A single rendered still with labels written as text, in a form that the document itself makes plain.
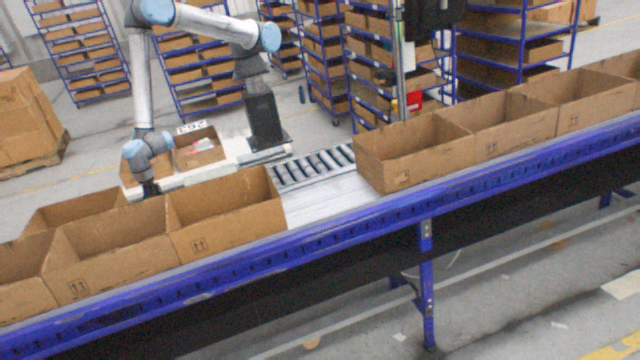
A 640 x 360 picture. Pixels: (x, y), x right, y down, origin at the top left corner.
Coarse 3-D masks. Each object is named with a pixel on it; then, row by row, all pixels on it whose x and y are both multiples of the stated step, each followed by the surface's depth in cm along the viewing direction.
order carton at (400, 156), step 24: (408, 120) 180; (432, 120) 183; (360, 144) 166; (384, 144) 181; (408, 144) 185; (432, 144) 189; (456, 144) 157; (360, 168) 176; (384, 168) 151; (408, 168) 154; (432, 168) 158; (456, 168) 162; (384, 192) 157
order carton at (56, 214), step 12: (96, 192) 201; (108, 192) 203; (120, 192) 200; (48, 204) 198; (60, 204) 199; (72, 204) 201; (84, 204) 202; (96, 204) 204; (108, 204) 206; (120, 204) 194; (36, 216) 194; (48, 216) 200; (60, 216) 202; (72, 216) 203; (84, 216) 205; (24, 228) 182; (36, 228) 191; (48, 228) 202
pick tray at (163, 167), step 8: (168, 152) 249; (152, 160) 263; (160, 160) 262; (168, 160) 237; (120, 168) 240; (128, 168) 259; (160, 168) 237; (168, 168) 239; (120, 176) 232; (128, 176) 233; (160, 176) 239; (168, 176) 241; (128, 184) 235; (136, 184) 236
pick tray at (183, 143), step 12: (192, 132) 272; (204, 132) 275; (216, 132) 261; (180, 144) 273; (192, 144) 276; (216, 144) 269; (180, 156) 262; (192, 156) 240; (204, 156) 242; (216, 156) 245; (180, 168) 241; (192, 168) 243
